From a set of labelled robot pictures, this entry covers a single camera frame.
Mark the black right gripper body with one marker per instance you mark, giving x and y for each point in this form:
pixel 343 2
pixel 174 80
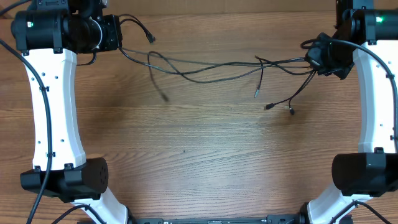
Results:
pixel 333 60

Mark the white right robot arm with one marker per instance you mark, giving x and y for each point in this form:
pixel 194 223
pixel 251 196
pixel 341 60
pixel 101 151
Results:
pixel 365 40

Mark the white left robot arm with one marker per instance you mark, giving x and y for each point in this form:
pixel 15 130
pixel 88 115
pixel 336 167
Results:
pixel 49 36

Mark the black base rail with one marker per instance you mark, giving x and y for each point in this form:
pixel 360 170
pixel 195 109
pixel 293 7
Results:
pixel 278 219

